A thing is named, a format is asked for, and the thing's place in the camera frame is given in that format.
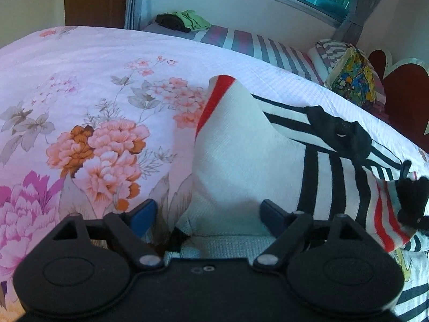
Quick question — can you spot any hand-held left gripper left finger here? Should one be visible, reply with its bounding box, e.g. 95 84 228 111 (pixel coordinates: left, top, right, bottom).
50 199 165 271

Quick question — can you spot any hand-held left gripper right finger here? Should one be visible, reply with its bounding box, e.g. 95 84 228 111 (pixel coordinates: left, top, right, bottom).
253 199 367 273

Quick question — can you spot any white black red striped garment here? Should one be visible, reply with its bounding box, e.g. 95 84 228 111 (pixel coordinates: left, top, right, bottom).
169 75 429 322

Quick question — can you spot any floral white bedspread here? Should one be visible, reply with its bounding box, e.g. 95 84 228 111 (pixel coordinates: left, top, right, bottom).
0 25 429 309

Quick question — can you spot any colourful patterned cloth bag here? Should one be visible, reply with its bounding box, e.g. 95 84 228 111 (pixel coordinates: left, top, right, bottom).
325 45 386 108

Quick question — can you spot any grey purple striped bedsheet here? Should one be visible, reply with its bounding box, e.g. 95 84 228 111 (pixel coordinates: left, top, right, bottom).
141 23 326 85

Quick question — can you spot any grey striped pillow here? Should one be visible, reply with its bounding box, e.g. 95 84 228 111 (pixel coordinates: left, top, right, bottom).
306 39 387 86

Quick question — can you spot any heart-shaped red headboard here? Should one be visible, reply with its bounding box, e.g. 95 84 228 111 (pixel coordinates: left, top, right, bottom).
367 49 429 149

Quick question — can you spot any black cloth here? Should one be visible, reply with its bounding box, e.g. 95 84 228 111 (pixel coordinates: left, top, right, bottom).
156 13 192 34

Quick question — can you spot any green cloth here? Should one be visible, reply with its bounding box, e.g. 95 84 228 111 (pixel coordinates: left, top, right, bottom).
173 9 212 32

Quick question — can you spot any pale sheer curtain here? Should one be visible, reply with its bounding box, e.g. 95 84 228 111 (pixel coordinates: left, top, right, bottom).
124 0 152 30

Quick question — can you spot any brown wooden door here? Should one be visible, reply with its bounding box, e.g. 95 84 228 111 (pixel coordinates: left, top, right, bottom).
64 0 130 29

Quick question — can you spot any grey curtain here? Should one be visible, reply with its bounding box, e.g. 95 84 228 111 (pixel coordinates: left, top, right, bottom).
333 0 401 45

